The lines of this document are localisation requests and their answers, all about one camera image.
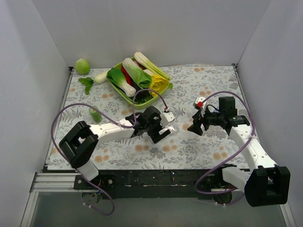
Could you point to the yellow lettuce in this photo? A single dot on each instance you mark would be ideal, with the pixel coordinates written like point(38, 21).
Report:
point(159, 83)

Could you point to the green plastic tray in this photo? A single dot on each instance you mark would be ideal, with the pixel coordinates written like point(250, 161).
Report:
point(139, 103)

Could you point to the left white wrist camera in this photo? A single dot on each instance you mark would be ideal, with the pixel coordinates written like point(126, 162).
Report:
point(166, 118)

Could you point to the green bok choy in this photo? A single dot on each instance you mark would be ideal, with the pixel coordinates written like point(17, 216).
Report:
point(117, 77)

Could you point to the white green leek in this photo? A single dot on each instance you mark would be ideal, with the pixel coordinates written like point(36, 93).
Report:
point(144, 61)

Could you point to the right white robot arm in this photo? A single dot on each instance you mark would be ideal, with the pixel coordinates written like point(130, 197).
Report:
point(267, 183)

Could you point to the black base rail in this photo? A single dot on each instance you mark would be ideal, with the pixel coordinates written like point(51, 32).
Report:
point(120, 184)

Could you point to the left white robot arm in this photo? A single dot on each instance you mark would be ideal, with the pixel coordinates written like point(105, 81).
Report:
point(79, 143)

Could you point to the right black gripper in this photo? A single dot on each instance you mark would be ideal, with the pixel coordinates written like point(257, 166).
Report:
point(199, 120)

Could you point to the napa cabbage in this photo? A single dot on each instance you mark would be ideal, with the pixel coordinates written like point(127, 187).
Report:
point(142, 79)

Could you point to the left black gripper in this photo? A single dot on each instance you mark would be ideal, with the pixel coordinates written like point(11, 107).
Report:
point(156, 132)

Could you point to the red chili pepper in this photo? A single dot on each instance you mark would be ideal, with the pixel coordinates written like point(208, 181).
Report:
point(127, 77)

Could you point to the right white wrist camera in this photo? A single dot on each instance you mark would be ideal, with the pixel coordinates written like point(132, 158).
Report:
point(200, 103)

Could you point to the floral table mat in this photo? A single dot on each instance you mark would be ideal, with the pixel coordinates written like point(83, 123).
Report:
point(180, 150)

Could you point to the green cylindrical bottle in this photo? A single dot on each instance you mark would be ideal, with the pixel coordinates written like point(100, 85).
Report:
point(96, 116)

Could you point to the green round cabbage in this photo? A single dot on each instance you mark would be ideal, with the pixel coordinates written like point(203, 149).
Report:
point(82, 66)

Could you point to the dark purple eggplant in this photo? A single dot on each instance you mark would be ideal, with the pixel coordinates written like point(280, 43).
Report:
point(141, 95)

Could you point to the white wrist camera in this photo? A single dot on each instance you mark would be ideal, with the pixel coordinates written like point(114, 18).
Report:
point(166, 118)
point(200, 103)

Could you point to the white radish with leaves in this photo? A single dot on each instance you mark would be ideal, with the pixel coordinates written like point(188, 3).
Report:
point(89, 82)

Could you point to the clear pill organizer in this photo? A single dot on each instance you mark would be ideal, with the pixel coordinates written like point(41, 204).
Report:
point(173, 128)

